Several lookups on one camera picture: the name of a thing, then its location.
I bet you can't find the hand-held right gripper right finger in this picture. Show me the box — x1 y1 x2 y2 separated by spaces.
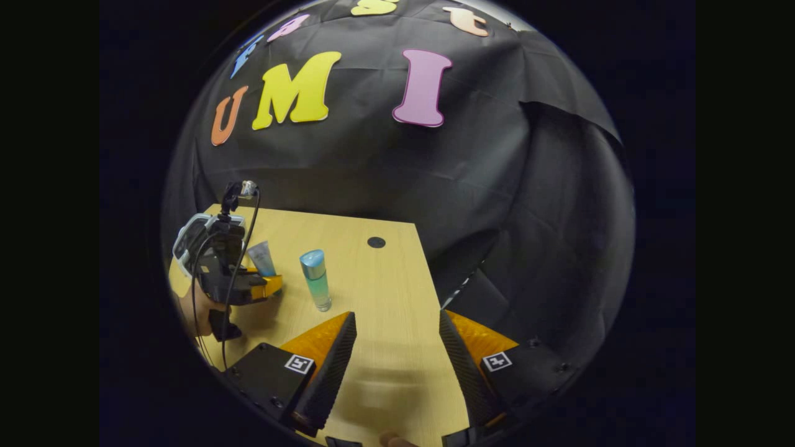
438 309 578 445

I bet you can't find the small white skincare tube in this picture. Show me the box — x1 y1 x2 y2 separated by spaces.
247 241 277 278

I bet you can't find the black backdrop cloth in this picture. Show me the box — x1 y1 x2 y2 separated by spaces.
163 0 636 386

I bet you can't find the blue green skincare bottle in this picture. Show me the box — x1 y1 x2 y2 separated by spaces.
299 250 332 312

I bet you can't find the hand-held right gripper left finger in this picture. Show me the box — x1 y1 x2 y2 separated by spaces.
222 310 358 438

